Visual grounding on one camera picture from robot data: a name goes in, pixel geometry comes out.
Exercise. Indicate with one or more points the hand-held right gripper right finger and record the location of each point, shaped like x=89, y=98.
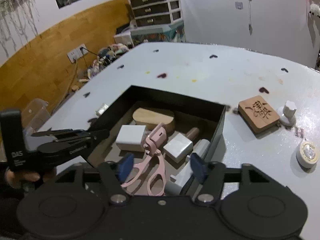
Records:
x=198, y=167

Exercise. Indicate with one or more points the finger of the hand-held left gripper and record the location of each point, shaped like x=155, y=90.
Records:
x=72, y=150
x=75, y=133

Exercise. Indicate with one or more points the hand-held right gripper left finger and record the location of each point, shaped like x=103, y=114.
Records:
x=126, y=165

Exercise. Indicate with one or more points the white tube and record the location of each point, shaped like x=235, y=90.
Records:
x=201, y=148

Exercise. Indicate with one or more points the white rectangular block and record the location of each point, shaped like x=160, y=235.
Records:
x=178, y=180

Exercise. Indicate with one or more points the white charger plug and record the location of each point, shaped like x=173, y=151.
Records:
x=130, y=138

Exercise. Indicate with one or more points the pink eyelash curler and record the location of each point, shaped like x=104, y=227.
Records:
x=157, y=140

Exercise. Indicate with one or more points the oval wooden box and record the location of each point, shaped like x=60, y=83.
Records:
x=152, y=117

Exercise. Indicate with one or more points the black box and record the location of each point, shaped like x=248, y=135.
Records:
x=175, y=105

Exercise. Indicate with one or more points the person's left hand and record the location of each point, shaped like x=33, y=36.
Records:
x=22, y=177

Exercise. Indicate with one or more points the clear plastic chair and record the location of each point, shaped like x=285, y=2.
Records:
x=37, y=115

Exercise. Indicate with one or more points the carved wooden block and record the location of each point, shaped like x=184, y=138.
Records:
x=258, y=113

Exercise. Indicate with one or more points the pile of braided plush toys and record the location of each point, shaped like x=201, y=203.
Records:
x=107, y=55

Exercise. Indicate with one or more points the white knob stamp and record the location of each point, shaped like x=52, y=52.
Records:
x=288, y=112

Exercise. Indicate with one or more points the white small appliance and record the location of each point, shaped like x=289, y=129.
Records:
x=123, y=38

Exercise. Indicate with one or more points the printed low cabinet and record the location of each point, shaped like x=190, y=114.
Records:
x=160, y=33

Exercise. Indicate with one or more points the white drawer unit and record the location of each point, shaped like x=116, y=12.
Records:
x=155, y=2

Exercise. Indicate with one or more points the grey hanging ornament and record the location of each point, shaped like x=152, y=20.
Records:
x=250, y=10

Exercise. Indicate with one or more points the white plush toy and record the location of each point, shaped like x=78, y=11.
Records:
x=315, y=11

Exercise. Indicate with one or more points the white wall socket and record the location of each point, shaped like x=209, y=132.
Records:
x=77, y=53

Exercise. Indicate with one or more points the macrame wall hanging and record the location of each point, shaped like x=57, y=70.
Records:
x=17, y=17

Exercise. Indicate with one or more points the square wall hook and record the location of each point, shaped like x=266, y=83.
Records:
x=239, y=5

